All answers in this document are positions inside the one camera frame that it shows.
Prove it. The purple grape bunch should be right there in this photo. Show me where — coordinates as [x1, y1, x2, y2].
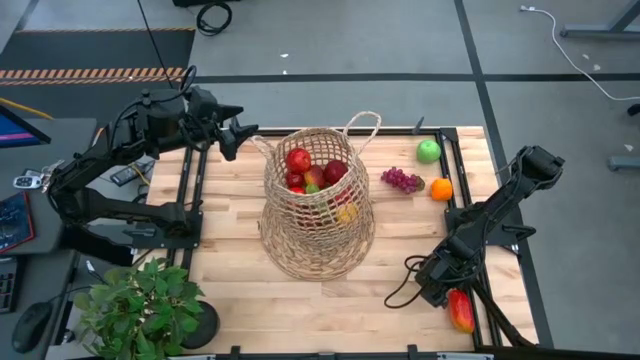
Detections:
[380, 166, 426, 195]

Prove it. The red and yellow peach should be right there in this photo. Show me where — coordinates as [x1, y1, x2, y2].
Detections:
[303, 165, 326, 190]

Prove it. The red and orange mango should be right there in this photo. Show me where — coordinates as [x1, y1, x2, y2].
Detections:
[447, 288, 476, 335]

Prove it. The potted green plant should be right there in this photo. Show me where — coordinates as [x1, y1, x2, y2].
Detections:
[73, 257, 221, 360]

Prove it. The dark pad with red edge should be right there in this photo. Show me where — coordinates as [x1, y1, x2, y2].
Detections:
[0, 191, 36, 255]

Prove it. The bright green apple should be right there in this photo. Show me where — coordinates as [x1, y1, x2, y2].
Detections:
[416, 139, 443, 165]

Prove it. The blue screen monitor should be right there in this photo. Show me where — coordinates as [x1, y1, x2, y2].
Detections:
[0, 104, 52, 150]

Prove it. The black power adapter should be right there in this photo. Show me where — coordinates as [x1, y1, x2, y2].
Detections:
[109, 160, 154, 188]

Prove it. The orange fruit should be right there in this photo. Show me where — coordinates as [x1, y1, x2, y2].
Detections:
[430, 178, 455, 202]

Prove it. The black hazard-striped floor mat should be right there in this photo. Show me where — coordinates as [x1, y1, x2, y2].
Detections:
[0, 27, 196, 139]

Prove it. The coiled black cable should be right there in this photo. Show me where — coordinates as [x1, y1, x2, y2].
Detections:
[193, 0, 234, 37]

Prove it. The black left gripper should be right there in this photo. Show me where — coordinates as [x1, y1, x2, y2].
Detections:
[188, 85, 260, 162]

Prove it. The black keyboard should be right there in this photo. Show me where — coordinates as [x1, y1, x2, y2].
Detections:
[0, 257, 20, 315]

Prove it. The dark grey desk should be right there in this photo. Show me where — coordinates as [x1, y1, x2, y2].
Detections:
[0, 117, 99, 360]

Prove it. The black equipment base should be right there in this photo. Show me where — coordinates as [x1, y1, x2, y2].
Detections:
[172, 0, 241, 8]

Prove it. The dark red apple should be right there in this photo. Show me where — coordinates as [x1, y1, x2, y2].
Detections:
[323, 159, 349, 185]

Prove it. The yellow cable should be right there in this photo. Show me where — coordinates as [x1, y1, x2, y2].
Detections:
[0, 96, 54, 121]

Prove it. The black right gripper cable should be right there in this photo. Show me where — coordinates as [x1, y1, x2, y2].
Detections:
[383, 254, 429, 310]

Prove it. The white floor cable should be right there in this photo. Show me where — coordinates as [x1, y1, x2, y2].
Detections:
[519, 4, 640, 102]

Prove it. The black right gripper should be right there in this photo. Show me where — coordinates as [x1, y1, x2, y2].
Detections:
[413, 238, 485, 310]

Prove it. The yellow bell pepper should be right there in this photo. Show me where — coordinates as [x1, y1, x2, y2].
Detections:
[335, 202, 359, 225]

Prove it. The thin black cable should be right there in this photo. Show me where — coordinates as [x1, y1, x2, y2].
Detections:
[136, 0, 189, 101]

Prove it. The black computer mouse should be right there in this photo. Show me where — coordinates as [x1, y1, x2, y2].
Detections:
[10, 301, 54, 355]

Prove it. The long grey desk foot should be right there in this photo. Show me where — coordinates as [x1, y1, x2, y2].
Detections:
[559, 0, 640, 40]

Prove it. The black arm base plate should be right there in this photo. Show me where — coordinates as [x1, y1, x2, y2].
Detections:
[444, 207, 537, 247]
[130, 209, 204, 250]

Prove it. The bright red apple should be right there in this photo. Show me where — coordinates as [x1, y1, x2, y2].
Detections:
[285, 147, 313, 175]

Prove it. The short grey desk foot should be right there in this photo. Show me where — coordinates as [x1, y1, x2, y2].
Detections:
[608, 154, 640, 172]

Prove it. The woven straw basket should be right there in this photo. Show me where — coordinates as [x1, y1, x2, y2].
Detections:
[249, 110, 383, 282]

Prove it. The grey car key fob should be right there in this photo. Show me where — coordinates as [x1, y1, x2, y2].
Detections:
[12, 173, 43, 191]

